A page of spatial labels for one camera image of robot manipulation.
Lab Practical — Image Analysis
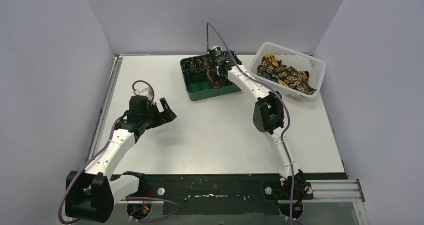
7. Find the green divided organizer tray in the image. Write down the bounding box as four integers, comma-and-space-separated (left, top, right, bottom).
180, 54, 241, 102

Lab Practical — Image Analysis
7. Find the pile of patterned ties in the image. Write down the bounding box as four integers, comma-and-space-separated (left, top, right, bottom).
257, 53, 317, 95

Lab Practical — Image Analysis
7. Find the rolled brown patterned tie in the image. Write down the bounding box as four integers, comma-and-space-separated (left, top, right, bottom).
192, 58, 205, 74

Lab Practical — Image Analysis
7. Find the rolled blue striped tie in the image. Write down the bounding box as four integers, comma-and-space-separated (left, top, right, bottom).
181, 60, 195, 75

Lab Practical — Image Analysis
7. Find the rolled tan patterned tie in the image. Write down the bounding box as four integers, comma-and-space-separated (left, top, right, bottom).
203, 55, 216, 72

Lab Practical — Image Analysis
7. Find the aluminium frame rail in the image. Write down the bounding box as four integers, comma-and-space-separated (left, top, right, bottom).
62, 54, 124, 218

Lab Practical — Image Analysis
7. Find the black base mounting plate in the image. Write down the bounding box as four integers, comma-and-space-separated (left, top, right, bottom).
99, 173, 332, 218

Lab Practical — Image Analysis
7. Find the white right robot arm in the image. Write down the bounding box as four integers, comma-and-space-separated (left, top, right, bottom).
207, 46, 314, 201

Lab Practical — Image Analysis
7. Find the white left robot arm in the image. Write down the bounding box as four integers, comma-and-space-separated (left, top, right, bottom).
58, 95, 177, 223

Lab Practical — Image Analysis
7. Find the white plastic mesh basket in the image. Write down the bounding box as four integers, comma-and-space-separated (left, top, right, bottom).
249, 42, 327, 102

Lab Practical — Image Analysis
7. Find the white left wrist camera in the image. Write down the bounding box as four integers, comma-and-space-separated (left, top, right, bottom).
135, 87, 155, 103

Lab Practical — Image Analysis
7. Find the orange green patterned tie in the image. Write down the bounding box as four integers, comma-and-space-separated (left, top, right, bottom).
207, 70, 229, 89

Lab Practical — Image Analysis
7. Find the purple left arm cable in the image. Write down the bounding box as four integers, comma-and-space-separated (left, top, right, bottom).
58, 80, 182, 225

